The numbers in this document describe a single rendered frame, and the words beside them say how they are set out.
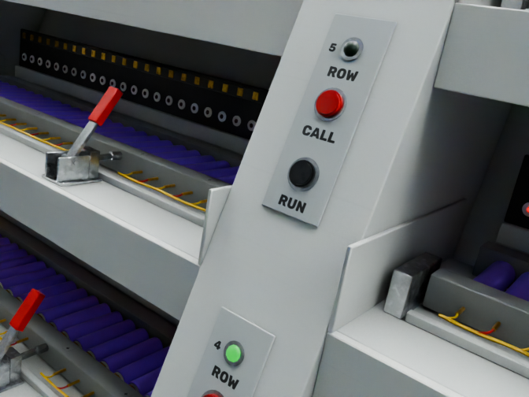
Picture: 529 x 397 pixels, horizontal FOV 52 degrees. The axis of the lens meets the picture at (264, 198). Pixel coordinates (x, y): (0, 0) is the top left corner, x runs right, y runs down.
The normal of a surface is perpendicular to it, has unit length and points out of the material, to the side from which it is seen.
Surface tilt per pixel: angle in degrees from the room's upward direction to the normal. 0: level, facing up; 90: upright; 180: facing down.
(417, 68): 90
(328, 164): 90
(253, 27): 109
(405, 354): 20
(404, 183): 90
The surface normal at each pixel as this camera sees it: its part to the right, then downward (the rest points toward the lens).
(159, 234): 0.17, -0.94
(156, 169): -0.59, 0.13
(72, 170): 0.78, 0.30
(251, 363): -0.51, -0.19
